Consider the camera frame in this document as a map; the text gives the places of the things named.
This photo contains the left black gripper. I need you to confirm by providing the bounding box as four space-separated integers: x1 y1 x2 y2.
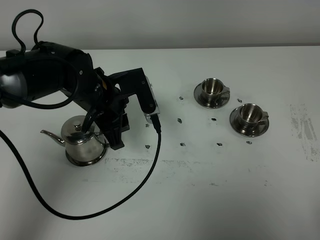
83 67 130 150

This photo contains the stainless steel teapot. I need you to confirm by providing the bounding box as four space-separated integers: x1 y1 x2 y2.
40 115 109 161

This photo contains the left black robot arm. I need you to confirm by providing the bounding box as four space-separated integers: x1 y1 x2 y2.
0 41 129 150

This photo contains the steel teapot saucer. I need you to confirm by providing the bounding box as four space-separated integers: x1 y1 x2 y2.
65 149 107 167

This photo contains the far stainless steel teacup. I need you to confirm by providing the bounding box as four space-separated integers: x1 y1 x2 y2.
200 78 230 103

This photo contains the stainless steel teacup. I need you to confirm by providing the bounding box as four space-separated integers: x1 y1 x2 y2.
237 103 269 129
200 78 230 103

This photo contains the near stainless steel teacup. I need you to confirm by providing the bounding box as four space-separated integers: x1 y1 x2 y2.
237 103 269 129

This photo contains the far steel cup saucer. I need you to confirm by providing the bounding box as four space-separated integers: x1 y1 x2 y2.
193 83 230 109

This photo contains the steel cup saucer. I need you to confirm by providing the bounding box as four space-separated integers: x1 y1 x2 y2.
229 107 270 138
193 83 230 109

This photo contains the near steel cup saucer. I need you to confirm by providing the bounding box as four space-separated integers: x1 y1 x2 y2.
229 107 270 138

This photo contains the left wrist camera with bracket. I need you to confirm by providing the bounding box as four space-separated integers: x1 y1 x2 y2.
109 68 160 125

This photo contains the left black camera cable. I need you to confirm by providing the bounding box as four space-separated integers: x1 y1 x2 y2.
0 8 163 221

